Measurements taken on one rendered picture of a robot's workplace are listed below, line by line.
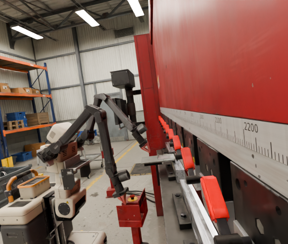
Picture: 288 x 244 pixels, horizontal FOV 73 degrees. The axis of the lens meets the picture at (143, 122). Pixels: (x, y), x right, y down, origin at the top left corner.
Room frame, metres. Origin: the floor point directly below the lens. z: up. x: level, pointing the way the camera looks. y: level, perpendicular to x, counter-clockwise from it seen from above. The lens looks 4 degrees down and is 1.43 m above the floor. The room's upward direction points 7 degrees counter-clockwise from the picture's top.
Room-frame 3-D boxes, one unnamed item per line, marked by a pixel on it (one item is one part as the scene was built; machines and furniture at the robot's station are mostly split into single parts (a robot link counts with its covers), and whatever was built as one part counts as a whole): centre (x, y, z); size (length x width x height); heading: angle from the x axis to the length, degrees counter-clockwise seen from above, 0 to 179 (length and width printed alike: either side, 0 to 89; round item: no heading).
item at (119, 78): (2.84, 0.21, 1.53); 0.51 x 0.25 x 0.85; 173
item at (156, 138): (2.53, -0.44, 1.15); 0.85 x 0.25 x 2.30; 87
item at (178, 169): (1.51, -0.22, 0.92); 0.39 x 0.06 x 0.10; 177
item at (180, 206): (0.96, -0.13, 0.89); 0.30 x 0.05 x 0.03; 177
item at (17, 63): (7.55, 4.66, 1.95); 2.70 x 0.99 x 3.90; 168
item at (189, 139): (0.59, -0.17, 1.26); 0.15 x 0.09 x 0.17; 177
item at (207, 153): (0.39, -0.16, 1.26); 0.15 x 0.09 x 0.17; 177
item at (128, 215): (1.32, 0.15, 0.75); 0.20 x 0.16 x 0.18; 167
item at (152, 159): (1.57, -0.07, 1.00); 0.26 x 0.18 x 0.01; 87
